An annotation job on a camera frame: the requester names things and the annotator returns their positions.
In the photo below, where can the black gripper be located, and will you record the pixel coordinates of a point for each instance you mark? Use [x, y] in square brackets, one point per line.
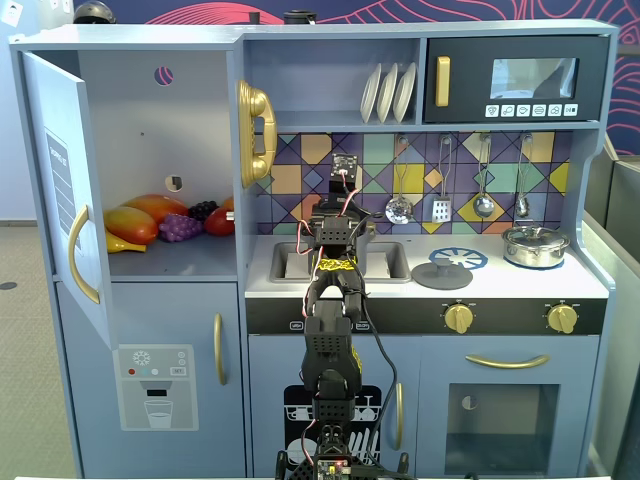
[340, 192]

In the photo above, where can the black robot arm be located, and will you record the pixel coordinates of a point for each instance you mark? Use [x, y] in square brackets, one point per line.
[327, 345]

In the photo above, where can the metal skimmer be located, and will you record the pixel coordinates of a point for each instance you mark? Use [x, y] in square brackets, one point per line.
[398, 210]

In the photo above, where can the gray toy faucet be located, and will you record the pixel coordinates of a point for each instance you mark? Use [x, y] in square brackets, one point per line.
[368, 250]

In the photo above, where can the metal slotted spatula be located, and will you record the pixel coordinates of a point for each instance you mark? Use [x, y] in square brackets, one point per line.
[442, 211]

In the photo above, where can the gray round lid with knob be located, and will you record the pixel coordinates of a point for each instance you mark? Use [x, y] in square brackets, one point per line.
[430, 277]

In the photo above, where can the gray toy sink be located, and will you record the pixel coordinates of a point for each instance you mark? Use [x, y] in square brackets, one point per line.
[290, 265]

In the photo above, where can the metal ladle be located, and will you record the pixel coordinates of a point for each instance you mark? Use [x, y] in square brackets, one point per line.
[483, 206]

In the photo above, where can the gray toy plate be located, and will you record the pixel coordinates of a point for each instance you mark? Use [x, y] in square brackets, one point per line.
[370, 95]
[405, 92]
[387, 92]

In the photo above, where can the gold stove knob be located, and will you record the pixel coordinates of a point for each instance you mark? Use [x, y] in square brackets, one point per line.
[459, 319]
[563, 319]

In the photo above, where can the orange toy fruit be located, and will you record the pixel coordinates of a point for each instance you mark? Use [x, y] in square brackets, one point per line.
[229, 202]

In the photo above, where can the gold toy telephone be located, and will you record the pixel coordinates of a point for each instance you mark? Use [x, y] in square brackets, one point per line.
[250, 130]

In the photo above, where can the metal spoon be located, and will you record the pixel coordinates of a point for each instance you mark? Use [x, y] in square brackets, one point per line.
[522, 206]

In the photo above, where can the red toy fruit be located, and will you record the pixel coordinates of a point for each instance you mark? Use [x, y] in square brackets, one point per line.
[217, 222]

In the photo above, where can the blue toy kitchen body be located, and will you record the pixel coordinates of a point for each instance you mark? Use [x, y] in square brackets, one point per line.
[330, 60]

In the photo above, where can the steel pot lid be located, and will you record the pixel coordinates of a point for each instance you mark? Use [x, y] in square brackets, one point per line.
[535, 235]

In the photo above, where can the dark toy grapes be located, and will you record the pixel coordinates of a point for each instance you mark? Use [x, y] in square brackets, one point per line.
[202, 209]

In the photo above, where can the steel cooking pot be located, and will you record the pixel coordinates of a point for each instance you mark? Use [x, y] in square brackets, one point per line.
[535, 256]

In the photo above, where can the black microwave door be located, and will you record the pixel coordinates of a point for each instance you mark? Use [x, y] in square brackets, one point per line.
[465, 60]

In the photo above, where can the purple toy grapes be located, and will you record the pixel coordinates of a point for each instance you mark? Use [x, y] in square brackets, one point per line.
[177, 227]

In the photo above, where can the blue oven door with window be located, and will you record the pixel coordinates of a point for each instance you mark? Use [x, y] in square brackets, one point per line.
[435, 400]

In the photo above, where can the black cylinder object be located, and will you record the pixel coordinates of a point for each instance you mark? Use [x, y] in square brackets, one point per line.
[300, 17]

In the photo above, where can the large orange red toy mango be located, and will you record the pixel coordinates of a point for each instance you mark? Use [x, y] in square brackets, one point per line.
[155, 205]

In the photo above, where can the small black block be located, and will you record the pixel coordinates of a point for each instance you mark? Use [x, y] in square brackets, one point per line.
[253, 18]

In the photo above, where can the small orange red toy mango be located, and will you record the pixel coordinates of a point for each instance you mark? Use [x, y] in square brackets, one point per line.
[130, 225]

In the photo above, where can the blue freezer door with dispenser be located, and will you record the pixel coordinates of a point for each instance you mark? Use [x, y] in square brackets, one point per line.
[150, 320]

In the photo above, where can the black table clamp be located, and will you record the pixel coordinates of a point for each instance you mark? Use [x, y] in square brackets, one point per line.
[403, 464]
[281, 465]

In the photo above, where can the yellow toy banana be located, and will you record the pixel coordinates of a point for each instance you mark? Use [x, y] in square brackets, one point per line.
[120, 245]

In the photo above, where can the robot controller board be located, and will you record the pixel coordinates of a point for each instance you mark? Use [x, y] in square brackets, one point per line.
[332, 467]

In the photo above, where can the black helmet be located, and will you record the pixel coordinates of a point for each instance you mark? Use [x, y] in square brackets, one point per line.
[95, 12]

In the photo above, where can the blue fridge door with list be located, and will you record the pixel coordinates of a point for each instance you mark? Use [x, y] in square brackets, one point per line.
[40, 100]

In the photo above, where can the dark round floor disk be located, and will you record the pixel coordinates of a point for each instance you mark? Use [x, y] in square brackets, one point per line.
[7, 285]

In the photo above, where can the white wall socket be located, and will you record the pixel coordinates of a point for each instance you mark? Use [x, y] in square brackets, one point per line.
[61, 5]
[10, 11]

